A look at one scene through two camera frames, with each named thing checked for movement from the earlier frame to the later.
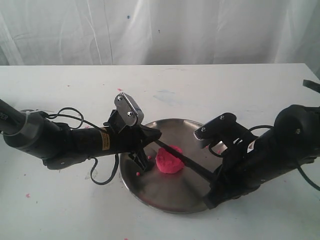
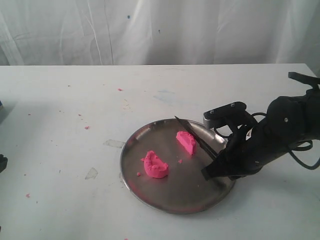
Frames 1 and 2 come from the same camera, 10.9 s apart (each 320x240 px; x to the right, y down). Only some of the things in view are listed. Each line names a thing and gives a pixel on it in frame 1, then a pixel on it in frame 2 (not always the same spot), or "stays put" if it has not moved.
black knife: [185, 160] → [200, 141]
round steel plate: [182, 192] stays put
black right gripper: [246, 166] → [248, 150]
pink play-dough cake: [167, 162] → [153, 167]
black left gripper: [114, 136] → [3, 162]
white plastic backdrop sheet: [160, 32] stays put
